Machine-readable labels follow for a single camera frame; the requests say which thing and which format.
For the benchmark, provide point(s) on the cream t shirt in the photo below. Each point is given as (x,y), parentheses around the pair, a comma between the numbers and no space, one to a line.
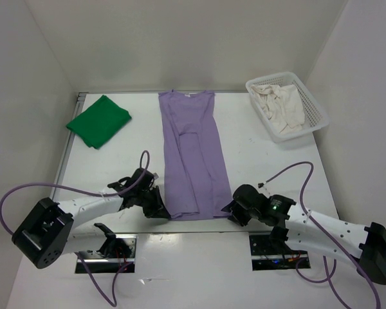
(282,106)

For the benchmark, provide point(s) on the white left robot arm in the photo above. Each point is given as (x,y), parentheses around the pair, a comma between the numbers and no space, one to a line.
(47,231)

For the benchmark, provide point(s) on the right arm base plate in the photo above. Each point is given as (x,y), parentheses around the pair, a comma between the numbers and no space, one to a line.
(266,256)

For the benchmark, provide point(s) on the green t shirt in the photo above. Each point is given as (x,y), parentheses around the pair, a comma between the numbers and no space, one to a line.
(99,122)

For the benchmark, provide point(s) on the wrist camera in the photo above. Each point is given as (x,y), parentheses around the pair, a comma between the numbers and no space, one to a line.
(141,180)
(248,198)

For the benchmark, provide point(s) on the lavender t shirt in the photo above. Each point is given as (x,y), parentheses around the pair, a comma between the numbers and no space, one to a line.
(196,183)

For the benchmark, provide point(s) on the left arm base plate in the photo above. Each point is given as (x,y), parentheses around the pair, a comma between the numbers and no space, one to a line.
(108,259)

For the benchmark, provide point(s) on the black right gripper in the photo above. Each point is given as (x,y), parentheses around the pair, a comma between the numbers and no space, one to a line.
(237,217)

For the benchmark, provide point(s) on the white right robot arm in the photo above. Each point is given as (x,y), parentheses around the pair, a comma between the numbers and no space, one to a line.
(298,230)

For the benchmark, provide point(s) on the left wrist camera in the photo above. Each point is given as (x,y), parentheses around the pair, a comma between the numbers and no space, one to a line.
(141,180)

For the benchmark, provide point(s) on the white plastic basket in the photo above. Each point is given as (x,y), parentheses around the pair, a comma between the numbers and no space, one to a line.
(315,116)

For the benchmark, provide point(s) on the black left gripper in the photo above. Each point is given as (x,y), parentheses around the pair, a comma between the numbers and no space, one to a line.
(158,204)

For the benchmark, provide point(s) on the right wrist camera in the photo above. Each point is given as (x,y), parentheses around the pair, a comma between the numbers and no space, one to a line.
(248,198)

